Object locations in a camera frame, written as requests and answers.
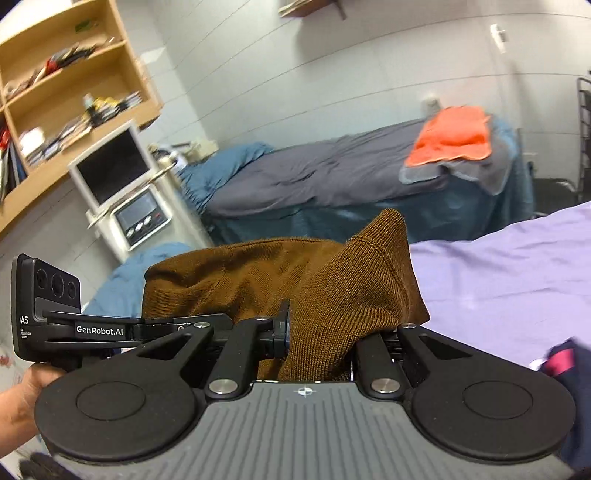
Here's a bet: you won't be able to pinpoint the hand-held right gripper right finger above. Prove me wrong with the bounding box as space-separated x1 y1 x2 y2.
353 323 476 401

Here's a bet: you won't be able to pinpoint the pile of mixed books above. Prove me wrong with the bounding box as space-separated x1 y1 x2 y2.
18 90 142 168

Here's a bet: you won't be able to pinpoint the teal blanket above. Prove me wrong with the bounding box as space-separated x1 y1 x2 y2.
82 242 195 320

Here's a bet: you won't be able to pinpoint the standing books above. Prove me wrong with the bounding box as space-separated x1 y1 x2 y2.
0 122 27 205

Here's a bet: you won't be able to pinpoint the person's left hand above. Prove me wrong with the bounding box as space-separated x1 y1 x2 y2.
0 366 65 455

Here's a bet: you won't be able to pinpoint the row of flat books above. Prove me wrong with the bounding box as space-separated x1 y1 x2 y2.
2 43 94 100

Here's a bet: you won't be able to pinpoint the white monitor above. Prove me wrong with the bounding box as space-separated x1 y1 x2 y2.
68 120 158 211

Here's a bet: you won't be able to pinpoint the teal bed cover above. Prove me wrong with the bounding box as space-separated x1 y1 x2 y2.
177 115 537 246

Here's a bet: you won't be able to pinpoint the wooden bookshelf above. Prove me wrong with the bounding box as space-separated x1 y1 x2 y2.
0 0 168 237

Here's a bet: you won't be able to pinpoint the dark garment with pink patch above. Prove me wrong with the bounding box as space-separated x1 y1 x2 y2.
539 337 591 472

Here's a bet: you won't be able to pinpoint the white device with buttons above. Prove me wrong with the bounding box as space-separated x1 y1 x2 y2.
85 170 216 267
111 188 172 251

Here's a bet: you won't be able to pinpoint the brown knit sweater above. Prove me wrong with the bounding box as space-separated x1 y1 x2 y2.
141 209 431 384

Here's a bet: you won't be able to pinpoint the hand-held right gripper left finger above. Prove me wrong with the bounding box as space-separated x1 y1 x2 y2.
134 299 293 402

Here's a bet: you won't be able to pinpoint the wooden wall shelf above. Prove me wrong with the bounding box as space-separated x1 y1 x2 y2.
279 0 350 20

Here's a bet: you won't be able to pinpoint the grey blanket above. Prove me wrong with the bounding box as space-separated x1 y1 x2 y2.
205 117 462 210

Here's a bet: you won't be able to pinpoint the purple floral bedsheet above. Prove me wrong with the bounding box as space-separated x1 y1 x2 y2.
408 200 591 372

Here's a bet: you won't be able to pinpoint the orange towel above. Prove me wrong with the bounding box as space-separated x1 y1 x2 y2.
405 105 493 168

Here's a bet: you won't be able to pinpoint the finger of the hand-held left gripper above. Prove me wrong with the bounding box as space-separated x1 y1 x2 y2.
135 312 234 343

